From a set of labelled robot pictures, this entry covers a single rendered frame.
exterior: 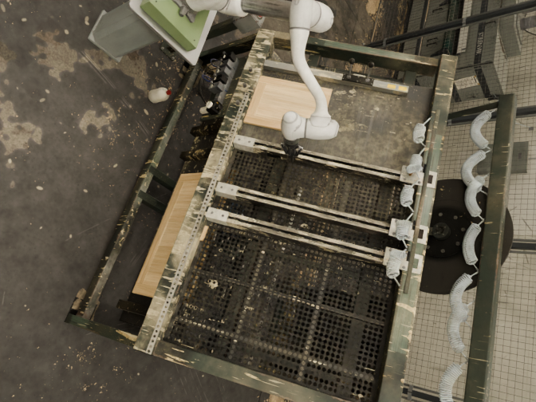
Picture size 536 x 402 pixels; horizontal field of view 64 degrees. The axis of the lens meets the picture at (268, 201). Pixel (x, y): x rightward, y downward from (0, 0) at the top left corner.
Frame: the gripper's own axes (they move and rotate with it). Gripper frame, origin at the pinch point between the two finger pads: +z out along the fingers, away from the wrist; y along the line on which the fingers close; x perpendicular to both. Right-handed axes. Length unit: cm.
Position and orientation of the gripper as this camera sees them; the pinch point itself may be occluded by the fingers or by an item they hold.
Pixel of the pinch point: (292, 157)
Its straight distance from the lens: 251.8
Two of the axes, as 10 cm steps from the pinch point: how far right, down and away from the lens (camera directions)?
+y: 9.6, 2.4, -1.8
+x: 2.9, -8.9, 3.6
